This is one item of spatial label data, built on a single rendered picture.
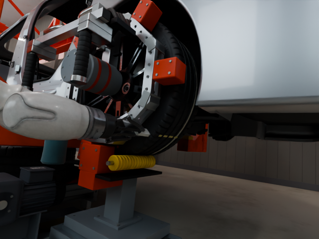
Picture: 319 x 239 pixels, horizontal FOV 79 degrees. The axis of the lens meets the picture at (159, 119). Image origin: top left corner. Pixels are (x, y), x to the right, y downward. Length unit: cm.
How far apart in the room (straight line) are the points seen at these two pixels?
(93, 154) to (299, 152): 421
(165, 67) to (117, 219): 68
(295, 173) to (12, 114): 453
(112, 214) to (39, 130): 63
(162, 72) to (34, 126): 40
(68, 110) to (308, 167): 446
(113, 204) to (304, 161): 408
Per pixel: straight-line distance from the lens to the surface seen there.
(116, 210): 97
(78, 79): 58
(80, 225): 100
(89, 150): 84
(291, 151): 462
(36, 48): 92
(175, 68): 64
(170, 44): 80
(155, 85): 71
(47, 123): 45
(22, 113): 45
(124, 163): 76
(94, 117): 52
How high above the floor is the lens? 60
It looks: 7 degrees up
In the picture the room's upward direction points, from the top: 6 degrees clockwise
